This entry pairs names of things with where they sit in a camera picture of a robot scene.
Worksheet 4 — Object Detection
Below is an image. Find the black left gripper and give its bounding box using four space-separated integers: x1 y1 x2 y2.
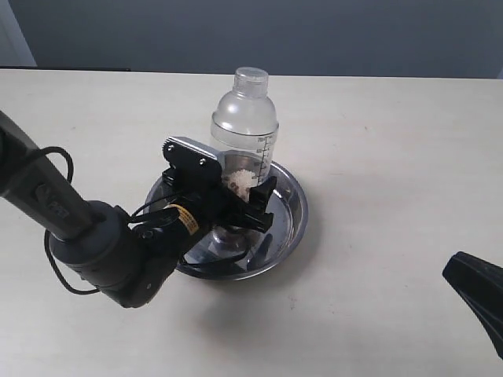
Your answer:
156 168 278 260

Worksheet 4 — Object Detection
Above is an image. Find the clear plastic shaker bottle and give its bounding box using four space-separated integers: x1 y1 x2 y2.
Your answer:
210 67 279 201

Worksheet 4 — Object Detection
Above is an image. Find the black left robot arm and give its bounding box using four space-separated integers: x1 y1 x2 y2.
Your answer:
1 115 277 308

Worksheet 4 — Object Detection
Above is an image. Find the round stainless steel plate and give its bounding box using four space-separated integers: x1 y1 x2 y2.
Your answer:
130 164 308 280

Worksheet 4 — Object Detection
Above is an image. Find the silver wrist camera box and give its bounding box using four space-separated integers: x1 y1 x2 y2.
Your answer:
163 137 222 187

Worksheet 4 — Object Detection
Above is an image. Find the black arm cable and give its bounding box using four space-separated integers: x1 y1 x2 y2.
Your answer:
29 146 252 295

